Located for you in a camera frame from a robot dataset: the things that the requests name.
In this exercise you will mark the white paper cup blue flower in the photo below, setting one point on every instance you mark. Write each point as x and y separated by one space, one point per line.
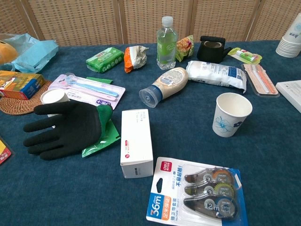
231 117

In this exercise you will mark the small plain white paper cup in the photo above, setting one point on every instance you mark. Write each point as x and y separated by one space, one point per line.
54 96

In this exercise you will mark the white rectangular carton box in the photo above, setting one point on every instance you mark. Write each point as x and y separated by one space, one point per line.
136 141

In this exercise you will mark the beige squeeze sauce bottle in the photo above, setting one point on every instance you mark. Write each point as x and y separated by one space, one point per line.
169 80

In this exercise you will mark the blue tablecloth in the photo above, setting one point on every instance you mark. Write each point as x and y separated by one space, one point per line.
188 141

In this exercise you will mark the green foil packet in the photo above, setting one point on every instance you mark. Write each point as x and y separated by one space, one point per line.
105 141

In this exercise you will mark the crumpled orange snack bag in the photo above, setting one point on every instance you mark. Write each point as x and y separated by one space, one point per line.
132 58

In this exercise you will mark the small flat green packet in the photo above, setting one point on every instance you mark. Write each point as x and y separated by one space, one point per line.
101 80

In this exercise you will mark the pink toothbrush blister pack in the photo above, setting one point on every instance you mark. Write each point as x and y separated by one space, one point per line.
94 90

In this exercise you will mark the clear bottle green label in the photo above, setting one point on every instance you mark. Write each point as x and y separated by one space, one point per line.
167 47

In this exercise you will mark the green wet wipes pack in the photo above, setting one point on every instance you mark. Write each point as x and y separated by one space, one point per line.
104 60

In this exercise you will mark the green yellow snack packet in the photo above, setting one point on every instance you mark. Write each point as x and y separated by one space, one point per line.
184 47

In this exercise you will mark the white bag blue print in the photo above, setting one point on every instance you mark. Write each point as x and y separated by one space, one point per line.
216 73

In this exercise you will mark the blue correction tape pack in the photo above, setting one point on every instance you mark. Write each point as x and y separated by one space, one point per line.
169 188

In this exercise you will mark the black work glove green cuff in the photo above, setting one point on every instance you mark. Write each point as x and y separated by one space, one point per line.
70 129

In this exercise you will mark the glue stick package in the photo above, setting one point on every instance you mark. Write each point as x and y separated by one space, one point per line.
244 55

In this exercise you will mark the wicker folding screen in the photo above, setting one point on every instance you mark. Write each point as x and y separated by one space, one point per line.
82 21

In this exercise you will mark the light blue printed plastic bag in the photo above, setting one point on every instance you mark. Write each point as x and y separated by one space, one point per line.
35 54

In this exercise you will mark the orange yellow cardboard box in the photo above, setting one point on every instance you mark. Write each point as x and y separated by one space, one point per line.
18 82

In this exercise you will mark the round woven rattan coaster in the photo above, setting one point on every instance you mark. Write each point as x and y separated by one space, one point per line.
14 106

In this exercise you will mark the flat white box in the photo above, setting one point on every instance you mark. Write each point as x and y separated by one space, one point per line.
291 91

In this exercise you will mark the stack of paper cups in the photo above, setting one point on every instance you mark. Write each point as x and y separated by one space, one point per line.
290 44

